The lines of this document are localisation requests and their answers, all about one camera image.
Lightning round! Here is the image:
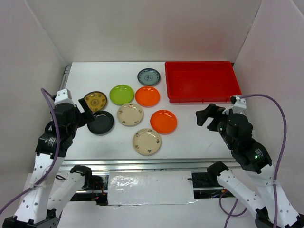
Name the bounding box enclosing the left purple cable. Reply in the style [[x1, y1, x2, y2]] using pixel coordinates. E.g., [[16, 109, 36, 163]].
[[0, 87, 61, 216]]

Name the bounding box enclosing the aluminium frame rail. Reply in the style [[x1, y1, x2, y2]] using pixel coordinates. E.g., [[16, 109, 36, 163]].
[[60, 62, 238, 172]]

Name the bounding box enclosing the blue white patterned plate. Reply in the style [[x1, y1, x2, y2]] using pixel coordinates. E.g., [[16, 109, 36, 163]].
[[137, 68, 161, 86]]

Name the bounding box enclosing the black plate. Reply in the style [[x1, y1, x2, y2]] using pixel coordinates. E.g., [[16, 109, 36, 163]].
[[87, 111, 114, 135]]

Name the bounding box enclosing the yellow brown patterned plate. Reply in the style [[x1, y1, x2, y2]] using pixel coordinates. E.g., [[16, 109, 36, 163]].
[[84, 91, 107, 113]]

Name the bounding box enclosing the beige floral plate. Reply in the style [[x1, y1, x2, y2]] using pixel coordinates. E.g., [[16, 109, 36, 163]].
[[117, 103, 144, 126], [132, 128, 162, 156]]

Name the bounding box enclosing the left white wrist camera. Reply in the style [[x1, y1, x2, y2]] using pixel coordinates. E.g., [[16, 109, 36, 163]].
[[54, 89, 73, 105]]

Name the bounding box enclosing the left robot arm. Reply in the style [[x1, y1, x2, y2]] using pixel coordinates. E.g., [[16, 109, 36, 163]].
[[2, 98, 94, 228]]

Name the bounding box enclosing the green plate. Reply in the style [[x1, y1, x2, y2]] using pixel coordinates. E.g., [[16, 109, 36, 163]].
[[109, 85, 134, 105]]

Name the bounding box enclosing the red plastic bin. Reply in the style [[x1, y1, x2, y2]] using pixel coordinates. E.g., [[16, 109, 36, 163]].
[[164, 61, 241, 103]]

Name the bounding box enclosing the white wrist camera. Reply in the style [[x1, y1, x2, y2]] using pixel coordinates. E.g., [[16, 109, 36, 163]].
[[54, 89, 73, 105], [222, 95, 247, 115]]

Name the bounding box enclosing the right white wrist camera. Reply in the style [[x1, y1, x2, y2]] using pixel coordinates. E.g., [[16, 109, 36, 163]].
[[222, 95, 247, 115]]

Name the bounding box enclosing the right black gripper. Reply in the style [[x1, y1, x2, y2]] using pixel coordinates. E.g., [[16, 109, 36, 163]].
[[195, 102, 235, 148]]

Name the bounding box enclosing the orange plate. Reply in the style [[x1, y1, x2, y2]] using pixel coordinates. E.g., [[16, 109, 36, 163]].
[[150, 110, 178, 134], [135, 86, 160, 107]]

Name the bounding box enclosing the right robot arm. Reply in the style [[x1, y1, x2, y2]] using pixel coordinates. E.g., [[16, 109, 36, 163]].
[[196, 104, 304, 228]]

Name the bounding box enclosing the white foil cover panel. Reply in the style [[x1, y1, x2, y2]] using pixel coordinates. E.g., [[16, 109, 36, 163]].
[[107, 171, 195, 206]]

